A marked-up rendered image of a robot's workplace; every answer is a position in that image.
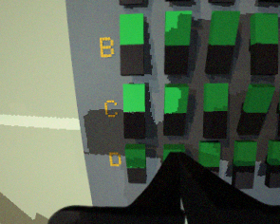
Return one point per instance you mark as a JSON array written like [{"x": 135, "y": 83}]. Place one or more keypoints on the grey switch panel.
[{"x": 154, "y": 77}]

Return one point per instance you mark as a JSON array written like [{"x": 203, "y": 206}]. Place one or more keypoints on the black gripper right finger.
[{"x": 208, "y": 199}]

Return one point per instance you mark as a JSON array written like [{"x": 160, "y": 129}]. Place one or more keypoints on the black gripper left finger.
[{"x": 159, "y": 203}]

